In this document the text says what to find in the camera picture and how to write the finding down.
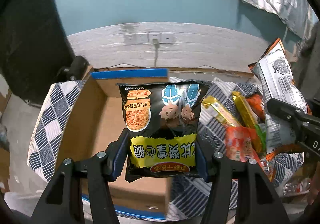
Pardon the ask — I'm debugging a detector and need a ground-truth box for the grey hanging towel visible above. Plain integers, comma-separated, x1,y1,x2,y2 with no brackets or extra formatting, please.
292,21,319,100

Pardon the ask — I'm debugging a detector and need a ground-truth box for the orange brown chip bag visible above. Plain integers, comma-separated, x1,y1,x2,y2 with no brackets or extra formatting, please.
246,93,265,121

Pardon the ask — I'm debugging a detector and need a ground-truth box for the orange silver snack bag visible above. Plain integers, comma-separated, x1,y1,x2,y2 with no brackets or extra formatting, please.
248,38,308,160

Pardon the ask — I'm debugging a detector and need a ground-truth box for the gold wafer bar wrapper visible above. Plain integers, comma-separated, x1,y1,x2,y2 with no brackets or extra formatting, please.
232,91,266,154

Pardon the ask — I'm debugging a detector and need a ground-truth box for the black yellow snack bag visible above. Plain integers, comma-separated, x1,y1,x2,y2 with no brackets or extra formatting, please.
117,80,210,182

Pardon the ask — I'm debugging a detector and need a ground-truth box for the white wall socket strip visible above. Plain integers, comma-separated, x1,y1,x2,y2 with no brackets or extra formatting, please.
124,32,175,45

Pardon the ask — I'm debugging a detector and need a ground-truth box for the blue cardboard box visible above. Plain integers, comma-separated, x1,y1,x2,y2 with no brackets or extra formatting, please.
56,68,171,221

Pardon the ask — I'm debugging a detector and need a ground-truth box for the black office chair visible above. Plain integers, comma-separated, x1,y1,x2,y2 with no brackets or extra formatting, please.
1,0,89,104

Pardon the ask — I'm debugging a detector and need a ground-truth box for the thin gold snack bar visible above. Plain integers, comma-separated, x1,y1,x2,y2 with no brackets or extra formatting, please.
202,95,241,127

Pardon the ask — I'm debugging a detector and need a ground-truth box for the red orange snack bag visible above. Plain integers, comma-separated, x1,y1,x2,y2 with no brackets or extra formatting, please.
225,126,262,163

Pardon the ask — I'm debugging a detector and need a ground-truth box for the plastic water bottle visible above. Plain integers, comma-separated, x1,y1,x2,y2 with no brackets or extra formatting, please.
281,177,311,197

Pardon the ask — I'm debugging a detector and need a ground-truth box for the grey power cable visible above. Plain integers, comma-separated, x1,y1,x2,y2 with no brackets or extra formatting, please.
152,39,161,68

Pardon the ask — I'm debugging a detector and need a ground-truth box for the navy patterned tablecloth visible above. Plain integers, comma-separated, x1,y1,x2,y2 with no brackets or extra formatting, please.
26,76,306,222

